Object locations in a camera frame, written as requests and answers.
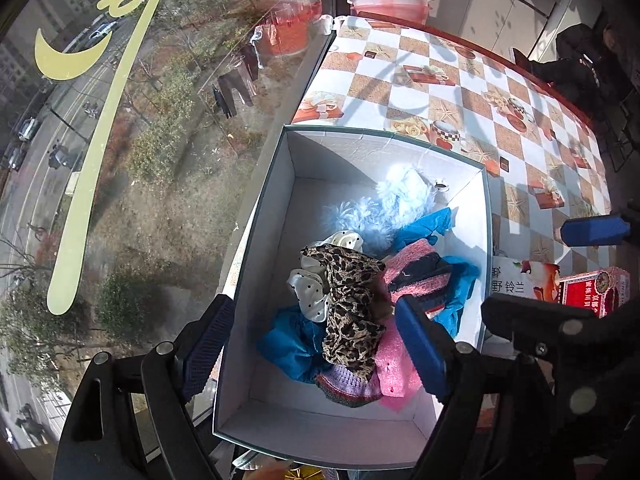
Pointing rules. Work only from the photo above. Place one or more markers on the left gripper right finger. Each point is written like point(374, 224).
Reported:
point(495, 421)

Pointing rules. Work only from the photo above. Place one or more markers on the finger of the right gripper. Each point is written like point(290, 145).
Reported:
point(537, 327)
point(610, 230)

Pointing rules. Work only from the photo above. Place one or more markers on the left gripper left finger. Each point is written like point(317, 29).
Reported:
point(100, 438)

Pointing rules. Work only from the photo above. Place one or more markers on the pink sponge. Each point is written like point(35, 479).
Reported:
point(398, 378)

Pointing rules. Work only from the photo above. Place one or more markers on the pink and navy sock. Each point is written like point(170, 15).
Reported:
point(418, 271)

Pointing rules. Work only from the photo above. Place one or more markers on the striped knitted cuff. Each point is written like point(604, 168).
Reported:
point(342, 386)

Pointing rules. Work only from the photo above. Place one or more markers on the leopard print scrunchie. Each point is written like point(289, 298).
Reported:
point(352, 334)

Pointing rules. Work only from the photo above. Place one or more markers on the fluffy light blue plush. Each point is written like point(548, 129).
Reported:
point(402, 197)

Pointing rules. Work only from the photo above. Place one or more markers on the white polka dot scrunchie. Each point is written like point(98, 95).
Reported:
point(308, 282)

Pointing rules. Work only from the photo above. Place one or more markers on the red patterned carton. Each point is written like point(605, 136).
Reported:
point(601, 291)

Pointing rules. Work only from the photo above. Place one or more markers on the seated person in black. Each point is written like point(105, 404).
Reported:
point(593, 70)

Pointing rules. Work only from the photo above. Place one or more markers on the blue cloth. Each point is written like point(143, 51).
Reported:
point(294, 344)

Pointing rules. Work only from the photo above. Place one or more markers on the checkered tablecloth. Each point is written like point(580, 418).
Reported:
point(544, 165)

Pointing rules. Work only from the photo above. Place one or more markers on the pink plastic basin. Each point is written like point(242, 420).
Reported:
point(414, 11)

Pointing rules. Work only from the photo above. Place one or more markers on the dark storage box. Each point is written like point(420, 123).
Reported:
point(258, 406)

